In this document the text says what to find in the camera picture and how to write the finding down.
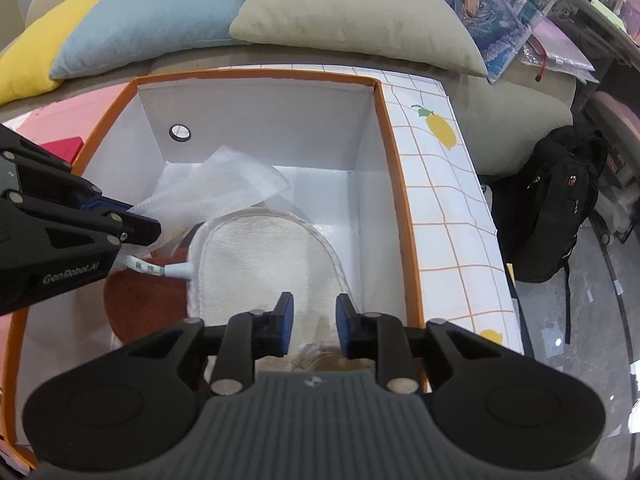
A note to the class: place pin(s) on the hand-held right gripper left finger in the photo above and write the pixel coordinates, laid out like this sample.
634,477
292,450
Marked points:
286,325

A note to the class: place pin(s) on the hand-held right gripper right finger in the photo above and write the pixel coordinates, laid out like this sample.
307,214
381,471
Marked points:
342,325

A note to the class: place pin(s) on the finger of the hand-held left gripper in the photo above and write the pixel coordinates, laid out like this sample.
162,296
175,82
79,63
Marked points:
100,227
55,175

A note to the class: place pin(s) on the light tan furry plush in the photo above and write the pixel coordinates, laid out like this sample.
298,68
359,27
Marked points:
320,357

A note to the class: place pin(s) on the reddish brown round plush pad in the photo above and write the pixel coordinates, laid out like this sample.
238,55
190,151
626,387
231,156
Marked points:
145,305

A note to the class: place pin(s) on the white mesh wrapping sheet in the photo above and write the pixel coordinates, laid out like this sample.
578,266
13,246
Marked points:
225,185

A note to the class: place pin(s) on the orange cardboard box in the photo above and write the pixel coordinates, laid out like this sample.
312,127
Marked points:
395,160

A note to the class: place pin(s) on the red plastic box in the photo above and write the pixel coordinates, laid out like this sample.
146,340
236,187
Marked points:
62,150

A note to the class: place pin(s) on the yellow pillow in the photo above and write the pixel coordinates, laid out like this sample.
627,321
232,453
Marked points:
35,55

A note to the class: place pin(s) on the light blue pillow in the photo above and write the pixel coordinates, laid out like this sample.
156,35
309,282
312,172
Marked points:
150,20

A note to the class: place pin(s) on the black backpack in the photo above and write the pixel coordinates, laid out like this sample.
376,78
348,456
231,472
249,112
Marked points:
545,200

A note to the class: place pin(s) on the beige sofa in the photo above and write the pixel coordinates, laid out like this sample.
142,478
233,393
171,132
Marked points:
515,105

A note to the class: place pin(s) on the beige pillow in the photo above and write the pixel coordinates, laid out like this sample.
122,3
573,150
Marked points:
350,10

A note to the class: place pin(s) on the pink chair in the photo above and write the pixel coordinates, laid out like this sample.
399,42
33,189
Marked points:
620,115

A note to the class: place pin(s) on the blue printed pillow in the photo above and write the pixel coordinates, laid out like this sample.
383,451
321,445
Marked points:
500,10

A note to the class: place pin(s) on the clear document folder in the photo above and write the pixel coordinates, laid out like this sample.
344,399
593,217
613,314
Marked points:
560,45

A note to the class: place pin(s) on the grey desk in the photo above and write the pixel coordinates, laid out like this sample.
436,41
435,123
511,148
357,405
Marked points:
600,25

